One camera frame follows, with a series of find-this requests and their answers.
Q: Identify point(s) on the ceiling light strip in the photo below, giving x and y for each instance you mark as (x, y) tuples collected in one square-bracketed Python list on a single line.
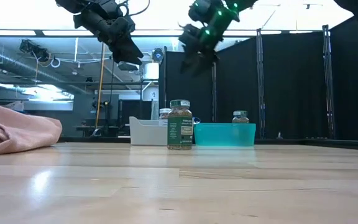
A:
[(241, 32), (8, 32), (61, 32)]

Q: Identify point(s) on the black column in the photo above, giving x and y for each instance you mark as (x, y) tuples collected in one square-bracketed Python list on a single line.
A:
[(162, 87)]

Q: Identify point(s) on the white plastic bin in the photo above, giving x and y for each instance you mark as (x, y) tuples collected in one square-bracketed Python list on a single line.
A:
[(146, 133)]

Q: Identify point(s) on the grey metal duct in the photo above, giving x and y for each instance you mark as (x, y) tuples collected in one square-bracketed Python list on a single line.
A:
[(11, 63)]

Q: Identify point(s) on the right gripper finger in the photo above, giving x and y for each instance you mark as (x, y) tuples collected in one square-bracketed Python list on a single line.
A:
[(188, 62), (205, 65)]

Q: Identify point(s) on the yellow pole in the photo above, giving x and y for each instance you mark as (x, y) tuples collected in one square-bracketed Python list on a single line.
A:
[(99, 93)]

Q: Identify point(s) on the black cabinet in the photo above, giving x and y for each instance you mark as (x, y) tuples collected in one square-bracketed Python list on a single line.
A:
[(135, 109)]

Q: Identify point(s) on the black curtain partition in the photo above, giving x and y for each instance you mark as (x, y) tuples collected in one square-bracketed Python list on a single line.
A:
[(300, 77)]

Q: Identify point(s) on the black partition pole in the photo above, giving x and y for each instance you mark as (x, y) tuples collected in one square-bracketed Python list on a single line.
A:
[(260, 77), (327, 77), (213, 93)]

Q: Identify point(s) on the white lid bagel seasoning jar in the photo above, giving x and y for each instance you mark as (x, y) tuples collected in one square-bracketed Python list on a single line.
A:
[(164, 113)]

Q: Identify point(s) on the pink cloth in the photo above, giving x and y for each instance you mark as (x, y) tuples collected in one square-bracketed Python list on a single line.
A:
[(20, 130)]

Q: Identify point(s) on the teal plastic bin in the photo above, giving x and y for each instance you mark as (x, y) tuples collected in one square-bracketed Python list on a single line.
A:
[(225, 135)]

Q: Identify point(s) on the green label oregano jar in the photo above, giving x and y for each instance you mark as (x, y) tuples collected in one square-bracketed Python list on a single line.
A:
[(240, 117), (180, 130)]

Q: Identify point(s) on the black ceiling device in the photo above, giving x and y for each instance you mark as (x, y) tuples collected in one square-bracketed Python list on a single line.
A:
[(34, 49)]

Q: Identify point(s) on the white cylinder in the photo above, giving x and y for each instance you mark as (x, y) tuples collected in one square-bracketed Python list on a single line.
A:
[(151, 71)]

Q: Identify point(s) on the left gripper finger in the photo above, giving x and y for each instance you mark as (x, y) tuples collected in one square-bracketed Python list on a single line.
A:
[(134, 45), (124, 51)]

